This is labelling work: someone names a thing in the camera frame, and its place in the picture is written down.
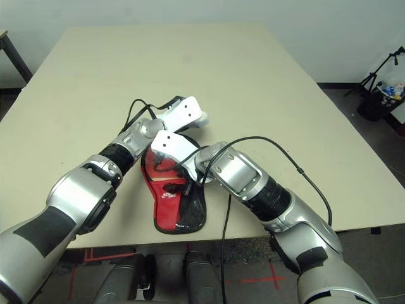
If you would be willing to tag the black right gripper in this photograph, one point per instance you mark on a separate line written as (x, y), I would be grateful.
(185, 175)

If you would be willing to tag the red and black paddle case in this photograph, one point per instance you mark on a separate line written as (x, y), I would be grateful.
(167, 212)

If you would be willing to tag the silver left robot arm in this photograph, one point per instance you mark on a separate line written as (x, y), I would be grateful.
(76, 196)

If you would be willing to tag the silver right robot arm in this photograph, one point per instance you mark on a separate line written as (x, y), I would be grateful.
(278, 202)

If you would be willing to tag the grey right robot leg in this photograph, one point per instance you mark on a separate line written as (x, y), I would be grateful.
(202, 282)

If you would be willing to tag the grey robot leg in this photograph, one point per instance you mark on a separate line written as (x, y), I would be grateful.
(202, 282)
(120, 282)

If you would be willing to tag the grey left robot leg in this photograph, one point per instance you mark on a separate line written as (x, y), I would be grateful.
(120, 282)

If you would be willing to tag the black bin with clutter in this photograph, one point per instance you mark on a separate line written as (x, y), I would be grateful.
(375, 106)

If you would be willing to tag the black tripod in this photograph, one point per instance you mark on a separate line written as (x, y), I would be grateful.
(370, 77)

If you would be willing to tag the white panel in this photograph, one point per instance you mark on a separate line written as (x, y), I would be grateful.
(399, 122)

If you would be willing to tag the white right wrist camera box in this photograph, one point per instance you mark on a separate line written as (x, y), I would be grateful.
(172, 147)

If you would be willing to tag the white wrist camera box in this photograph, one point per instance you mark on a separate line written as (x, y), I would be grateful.
(172, 147)
(185, 114)

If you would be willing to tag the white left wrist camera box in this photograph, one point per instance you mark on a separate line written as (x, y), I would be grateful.
(185, 114)

